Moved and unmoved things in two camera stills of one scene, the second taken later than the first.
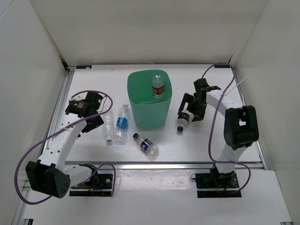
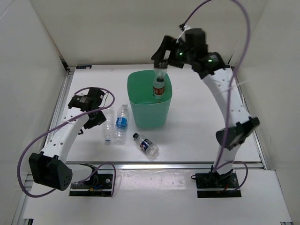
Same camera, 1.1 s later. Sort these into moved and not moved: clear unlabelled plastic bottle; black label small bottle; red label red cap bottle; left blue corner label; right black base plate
Moved: black label small bottle
Not moved: clear unlabelled plastic bottle; red label red cap bottle; right black base plate; left blue corner label
